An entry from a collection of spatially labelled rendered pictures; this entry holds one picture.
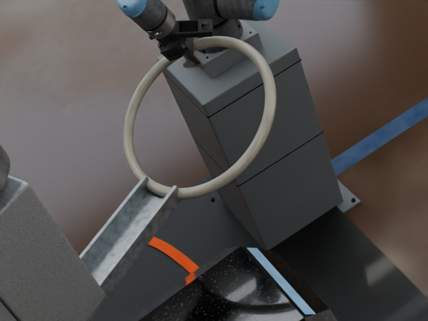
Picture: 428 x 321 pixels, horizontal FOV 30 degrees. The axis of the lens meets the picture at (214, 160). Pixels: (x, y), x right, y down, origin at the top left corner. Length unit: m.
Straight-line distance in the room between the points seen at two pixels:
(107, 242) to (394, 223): 1.49
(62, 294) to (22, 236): 0.20
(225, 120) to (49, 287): 1.21
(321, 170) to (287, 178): 0.16
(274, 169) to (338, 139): 0.68
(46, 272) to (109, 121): 2.58
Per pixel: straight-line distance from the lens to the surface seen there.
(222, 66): 2.84
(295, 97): 2.95
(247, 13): 2.66
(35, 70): 5.02
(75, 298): 1.90
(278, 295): 2.19
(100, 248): 2.14
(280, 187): 3.15
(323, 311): 2.20
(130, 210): 2.18
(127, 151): 2.29
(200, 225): 3.53
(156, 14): 2.17
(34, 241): 1.76
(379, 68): 4.01
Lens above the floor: 2.54
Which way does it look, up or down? 42 degrees down
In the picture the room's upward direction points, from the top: 24 degrees counter-clockwise
